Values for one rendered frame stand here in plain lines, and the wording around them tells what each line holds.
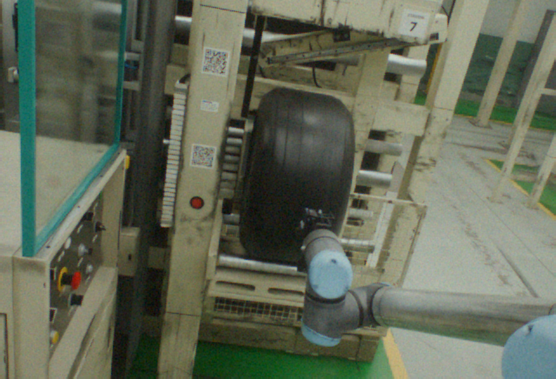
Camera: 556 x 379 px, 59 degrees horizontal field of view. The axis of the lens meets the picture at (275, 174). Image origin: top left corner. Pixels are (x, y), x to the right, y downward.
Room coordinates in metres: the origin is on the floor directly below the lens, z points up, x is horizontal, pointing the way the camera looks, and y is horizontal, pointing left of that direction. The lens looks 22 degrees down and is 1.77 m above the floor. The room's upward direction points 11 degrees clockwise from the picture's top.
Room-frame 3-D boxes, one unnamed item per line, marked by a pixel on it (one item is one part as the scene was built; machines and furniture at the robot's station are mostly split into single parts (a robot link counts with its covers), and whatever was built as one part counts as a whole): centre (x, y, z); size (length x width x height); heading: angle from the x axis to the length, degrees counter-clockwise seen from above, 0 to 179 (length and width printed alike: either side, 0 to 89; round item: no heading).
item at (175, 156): (1.43, 0.32, 1.19); 0.05 x 0.04 x 0.48; 6
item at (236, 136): (1.87, 0.24, 1.05); 0.20 x 0.15 x 0.30; 96
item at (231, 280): (1.38, -0.03, 0.83); 0.36 x 0.09 x 0.06; 96
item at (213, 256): (1.50, 0.16, 0.90); 0.40 x 0.03 x 0.10; 6
